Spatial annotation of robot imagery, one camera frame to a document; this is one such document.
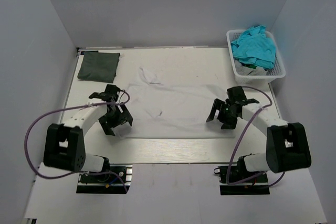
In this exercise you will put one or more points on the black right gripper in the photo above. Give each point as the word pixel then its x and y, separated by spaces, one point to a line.
pixel 230 124

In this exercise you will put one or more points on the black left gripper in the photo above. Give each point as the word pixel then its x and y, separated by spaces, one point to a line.
pixel 125 114

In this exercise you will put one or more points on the white t-shirt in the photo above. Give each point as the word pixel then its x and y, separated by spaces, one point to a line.
pixel 167 111

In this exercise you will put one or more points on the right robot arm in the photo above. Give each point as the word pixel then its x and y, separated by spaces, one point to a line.
pixel 287 146

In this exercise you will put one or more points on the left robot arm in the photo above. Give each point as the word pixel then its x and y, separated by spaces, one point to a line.
pixel 65 145

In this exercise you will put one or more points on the grey garment in basket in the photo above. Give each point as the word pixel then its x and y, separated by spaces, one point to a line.
pixel 249 70

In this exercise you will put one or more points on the dark green folded t-shirt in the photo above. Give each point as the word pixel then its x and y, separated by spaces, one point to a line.
pixel 99 67

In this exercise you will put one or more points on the white plastic basket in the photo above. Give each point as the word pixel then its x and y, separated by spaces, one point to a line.
pixel 277 72

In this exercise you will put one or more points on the teal t-shirt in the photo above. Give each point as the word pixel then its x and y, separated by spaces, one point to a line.
pixel 253 47

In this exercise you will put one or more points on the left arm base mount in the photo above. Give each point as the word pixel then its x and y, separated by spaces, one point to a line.
pixel 117 183

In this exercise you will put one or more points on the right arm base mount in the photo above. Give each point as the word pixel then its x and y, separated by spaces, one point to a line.
pixel 241 184

